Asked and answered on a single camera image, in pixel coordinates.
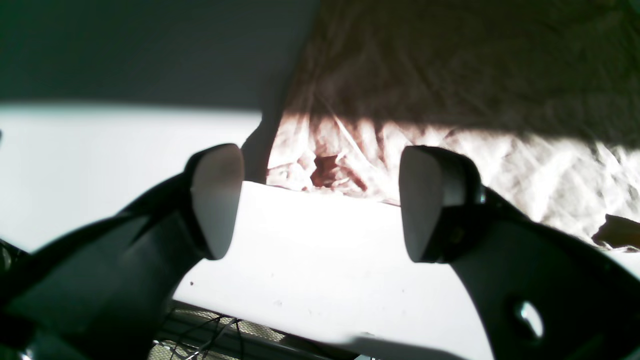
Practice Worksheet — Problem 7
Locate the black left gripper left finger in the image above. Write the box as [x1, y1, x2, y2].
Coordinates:
[1, 143, 245, 360]

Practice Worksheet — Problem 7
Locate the salmon pink T-shirt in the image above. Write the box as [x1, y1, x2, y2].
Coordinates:
[243, 0, 640, 253]

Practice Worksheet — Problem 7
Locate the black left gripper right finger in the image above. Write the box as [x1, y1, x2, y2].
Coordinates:
[398, 145, 639, 360]

